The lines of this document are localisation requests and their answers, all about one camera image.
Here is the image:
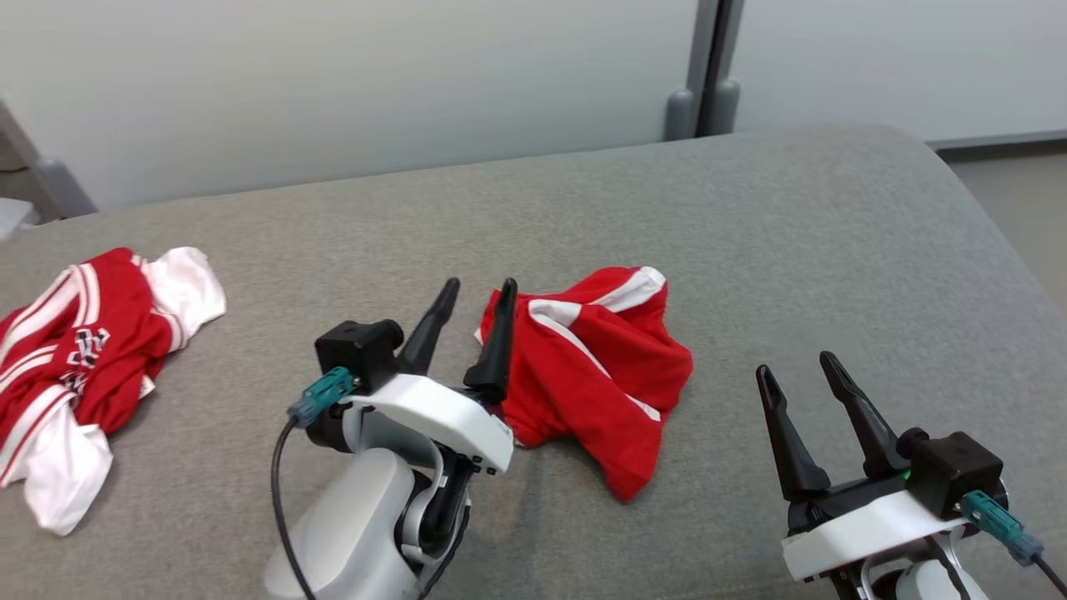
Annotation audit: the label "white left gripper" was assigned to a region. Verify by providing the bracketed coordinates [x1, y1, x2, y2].
[346, 277, 518, 476]

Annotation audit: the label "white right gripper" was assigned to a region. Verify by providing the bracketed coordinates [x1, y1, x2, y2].
[756, 351, 968, 583]

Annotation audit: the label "red shorts with white stripe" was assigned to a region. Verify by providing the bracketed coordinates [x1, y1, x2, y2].
[475, 266, 694, 504]

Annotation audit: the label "red and white jersey shirt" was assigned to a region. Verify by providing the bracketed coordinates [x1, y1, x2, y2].
[0, 246, 228, 537]

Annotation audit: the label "black left cable teal plug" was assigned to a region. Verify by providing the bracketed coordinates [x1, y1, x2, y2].
[271, 367, 355, 600]

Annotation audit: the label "black cable teal plug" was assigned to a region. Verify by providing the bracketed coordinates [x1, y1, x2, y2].
[960, 490, 1067, 597]
[271, 367, 355, 600]

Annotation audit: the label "black right cable teal plug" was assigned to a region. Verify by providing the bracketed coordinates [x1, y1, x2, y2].
[960, 490, 1067, 597]

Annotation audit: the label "grey partition post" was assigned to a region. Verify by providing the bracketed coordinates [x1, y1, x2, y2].
[664, 0, 744, 141]

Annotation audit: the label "grey slanted frame leg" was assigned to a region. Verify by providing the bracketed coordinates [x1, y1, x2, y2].
[0, 100, 98, 223]

